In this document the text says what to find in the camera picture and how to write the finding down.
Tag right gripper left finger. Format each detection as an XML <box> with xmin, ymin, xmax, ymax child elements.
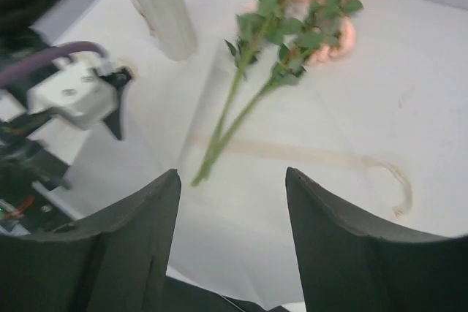
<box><xmin>1</xmin><ymin>170</ymin><xmax>181</xmax><ymax>312</ymax></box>

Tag white ribbed ceramic vase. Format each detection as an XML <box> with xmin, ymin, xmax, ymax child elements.
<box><xmin>131</xmin><ymin>0</ymin><xmax>197</xmax><ymax>61</ymax></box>

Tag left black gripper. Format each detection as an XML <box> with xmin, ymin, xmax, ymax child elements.
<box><xmin>1</xmin><ymin>66</ymin><xmax>133</xmax><ymax>234</ymax></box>

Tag white wrapping paper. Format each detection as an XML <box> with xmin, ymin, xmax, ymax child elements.
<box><xmin>65</xmin><ymin>37</ymin><xmax>468</xmax><ymax>305</ymax></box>

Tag cream ribbon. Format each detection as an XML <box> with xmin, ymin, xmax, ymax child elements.
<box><xmin>189</xmin><ymin>138</ymin><xmax>413</xmax><ymax>228</ymax></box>

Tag pink flowers with green leaves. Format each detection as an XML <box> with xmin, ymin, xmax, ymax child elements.
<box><xmin>191</xmin><ymin>0</ymin><xmax>363</xmax><ymax>187</ymax></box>

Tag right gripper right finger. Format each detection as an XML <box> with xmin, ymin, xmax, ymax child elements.
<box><xmin>285</xmin><ymin>168</ymin><xmax>467</xmax><ymax>311</ymax></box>

